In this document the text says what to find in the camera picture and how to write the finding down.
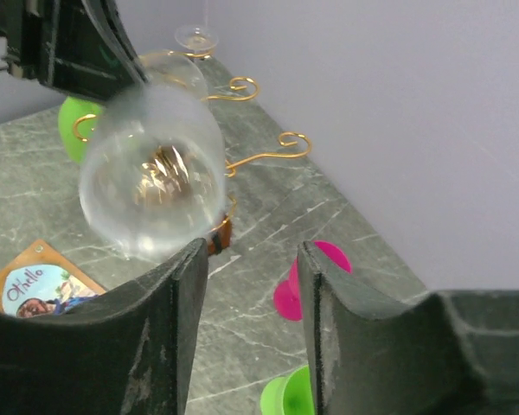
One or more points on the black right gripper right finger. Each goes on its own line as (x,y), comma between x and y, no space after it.
(451,352)

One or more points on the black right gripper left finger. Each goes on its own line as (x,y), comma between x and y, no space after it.
(128,351)

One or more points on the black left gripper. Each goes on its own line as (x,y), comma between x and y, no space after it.
(79,48)

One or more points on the light green plastic wine glass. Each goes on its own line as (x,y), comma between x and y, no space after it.
(76,121)

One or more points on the clear wine glass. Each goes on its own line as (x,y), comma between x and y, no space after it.
(153,175)

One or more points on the pink plastic wine glass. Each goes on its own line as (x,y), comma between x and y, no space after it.
(286,297)

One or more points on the clear glass hanging on rack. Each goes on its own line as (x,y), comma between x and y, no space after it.
(199,42)

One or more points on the Othello picture book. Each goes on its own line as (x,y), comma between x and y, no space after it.
(40,281)

